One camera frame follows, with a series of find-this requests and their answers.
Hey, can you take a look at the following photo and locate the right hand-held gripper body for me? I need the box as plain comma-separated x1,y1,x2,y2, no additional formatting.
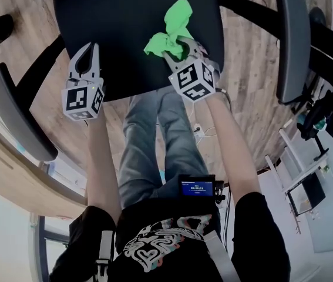
168,57,221,103

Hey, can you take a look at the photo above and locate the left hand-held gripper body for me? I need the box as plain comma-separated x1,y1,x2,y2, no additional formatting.
61,78,105,122

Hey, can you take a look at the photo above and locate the green microfibre cloth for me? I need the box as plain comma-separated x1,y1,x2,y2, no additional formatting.
143,0,195,61

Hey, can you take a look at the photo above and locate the black chair seat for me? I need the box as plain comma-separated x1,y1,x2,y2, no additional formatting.
53,0,225,102

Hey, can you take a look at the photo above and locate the person's right forearm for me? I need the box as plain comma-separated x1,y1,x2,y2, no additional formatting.
206,91,263,208

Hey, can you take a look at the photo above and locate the person's left forearm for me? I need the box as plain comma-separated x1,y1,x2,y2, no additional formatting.
85,104,123,217

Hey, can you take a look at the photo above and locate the black chair armrest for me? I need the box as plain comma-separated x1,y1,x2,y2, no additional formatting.
273,0,311,105
0,62,59,162

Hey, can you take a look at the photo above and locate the white power strip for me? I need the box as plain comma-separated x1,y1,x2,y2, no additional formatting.
192,122,214,138

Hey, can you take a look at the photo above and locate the person's right leg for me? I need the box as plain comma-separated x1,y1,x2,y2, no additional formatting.
157,88,211,187

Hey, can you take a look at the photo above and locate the person's leg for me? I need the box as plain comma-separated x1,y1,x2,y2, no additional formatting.
157,88,211,187
118,94,170,208

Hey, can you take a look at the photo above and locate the person's left leg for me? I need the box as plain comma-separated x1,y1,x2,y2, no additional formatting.
118,94,170,208

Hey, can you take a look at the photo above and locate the wooden table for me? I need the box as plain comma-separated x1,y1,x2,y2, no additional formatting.
0,107,88,220

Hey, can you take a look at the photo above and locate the black chest-mounted screen device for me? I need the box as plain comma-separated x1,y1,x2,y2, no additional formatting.
177,174,226,205

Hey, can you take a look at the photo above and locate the white table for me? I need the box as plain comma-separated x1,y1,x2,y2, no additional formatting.
264,127,333,255

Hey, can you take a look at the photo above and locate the black tripod stand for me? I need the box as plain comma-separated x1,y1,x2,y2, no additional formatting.
297,94,331,161

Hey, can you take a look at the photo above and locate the black round-base stand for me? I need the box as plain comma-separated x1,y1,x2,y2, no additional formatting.
310,6,328,31

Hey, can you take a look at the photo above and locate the person's black printed t-shirt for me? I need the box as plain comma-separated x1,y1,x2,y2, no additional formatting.
48,191,292,282

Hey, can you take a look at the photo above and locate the black-framed tablet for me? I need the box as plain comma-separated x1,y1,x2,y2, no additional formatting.
286,173,327,217

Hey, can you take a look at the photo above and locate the white backpack strap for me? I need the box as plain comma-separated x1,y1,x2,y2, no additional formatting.
95,230,116,282
203,230,240,282

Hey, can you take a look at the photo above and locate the black window frame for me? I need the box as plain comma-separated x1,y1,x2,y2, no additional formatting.
29,214,73,282

